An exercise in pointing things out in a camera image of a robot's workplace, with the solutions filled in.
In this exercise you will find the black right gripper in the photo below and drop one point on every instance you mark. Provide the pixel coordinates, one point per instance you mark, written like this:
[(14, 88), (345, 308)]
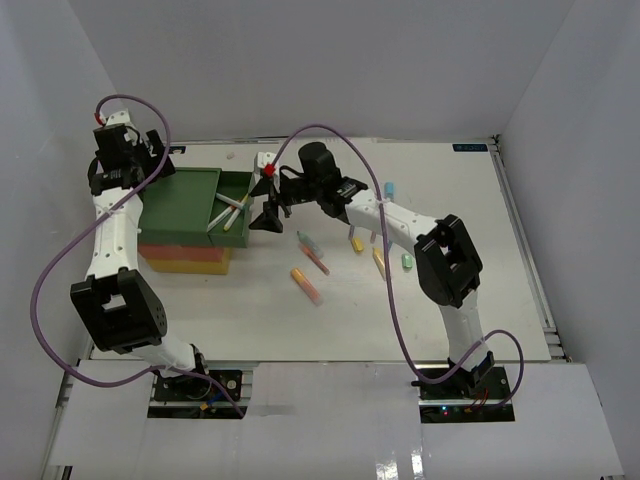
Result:
[(269, 219)]

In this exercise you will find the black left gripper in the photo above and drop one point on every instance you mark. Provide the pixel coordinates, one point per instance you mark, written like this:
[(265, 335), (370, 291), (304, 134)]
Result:
[(167, 167)]

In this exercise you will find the yellow cap white marker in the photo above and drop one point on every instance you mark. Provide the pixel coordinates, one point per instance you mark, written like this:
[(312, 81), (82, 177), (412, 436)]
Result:
[(235, 214)]

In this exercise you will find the green drawer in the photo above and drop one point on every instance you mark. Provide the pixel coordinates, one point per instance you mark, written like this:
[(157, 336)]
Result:
[(234, 184)]

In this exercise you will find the peach cap white marker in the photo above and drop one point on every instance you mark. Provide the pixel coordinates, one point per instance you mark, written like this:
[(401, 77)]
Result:
[(229, 201)]

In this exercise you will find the red drawer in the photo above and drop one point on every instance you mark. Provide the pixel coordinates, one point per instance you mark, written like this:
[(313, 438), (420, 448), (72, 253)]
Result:
[(183, 253)]

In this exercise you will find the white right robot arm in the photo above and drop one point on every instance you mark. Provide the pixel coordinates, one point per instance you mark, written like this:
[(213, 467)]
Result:
[(448, 264)]

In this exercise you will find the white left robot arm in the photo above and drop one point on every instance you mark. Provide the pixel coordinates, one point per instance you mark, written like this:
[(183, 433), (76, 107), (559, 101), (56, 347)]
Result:
[(117, 306)]

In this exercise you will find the yellow drawer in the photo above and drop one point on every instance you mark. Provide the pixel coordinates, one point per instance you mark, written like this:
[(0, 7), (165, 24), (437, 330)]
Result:
[(207, 267)]

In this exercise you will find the orange cap highlighter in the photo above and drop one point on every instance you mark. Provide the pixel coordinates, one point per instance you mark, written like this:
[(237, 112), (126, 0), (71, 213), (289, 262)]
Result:
[(305, 285)]

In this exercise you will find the yellow highlighter cap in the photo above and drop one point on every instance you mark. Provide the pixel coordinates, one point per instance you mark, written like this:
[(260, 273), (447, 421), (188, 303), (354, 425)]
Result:
[(357, 245)]

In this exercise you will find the blue cap highlighter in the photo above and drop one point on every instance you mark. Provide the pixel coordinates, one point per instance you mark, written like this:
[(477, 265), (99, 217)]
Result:
[(389, 189)]

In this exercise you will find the green highlighter cap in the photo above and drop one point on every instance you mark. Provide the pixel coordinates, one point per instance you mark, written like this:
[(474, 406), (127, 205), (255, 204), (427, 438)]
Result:
[(407, 262)]

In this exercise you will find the blue table label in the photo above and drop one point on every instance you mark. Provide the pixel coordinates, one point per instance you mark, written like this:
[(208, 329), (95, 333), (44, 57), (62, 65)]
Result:
[(469, 147)]

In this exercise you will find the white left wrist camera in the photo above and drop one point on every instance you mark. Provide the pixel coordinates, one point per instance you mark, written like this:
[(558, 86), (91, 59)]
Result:
[(120, 118)]

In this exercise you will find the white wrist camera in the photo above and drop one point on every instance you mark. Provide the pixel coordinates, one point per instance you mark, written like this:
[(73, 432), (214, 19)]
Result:
[(120, 118), (264, 164)]

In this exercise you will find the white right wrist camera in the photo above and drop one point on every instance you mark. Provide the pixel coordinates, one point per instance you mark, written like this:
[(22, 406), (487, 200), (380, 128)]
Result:
[(264, 164)]

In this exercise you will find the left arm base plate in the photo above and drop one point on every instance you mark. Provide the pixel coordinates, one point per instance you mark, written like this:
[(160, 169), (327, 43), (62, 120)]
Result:
[(194, 399)]

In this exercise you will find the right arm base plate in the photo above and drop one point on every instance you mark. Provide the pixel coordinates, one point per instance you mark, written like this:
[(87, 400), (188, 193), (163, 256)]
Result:
[(447, 403)]

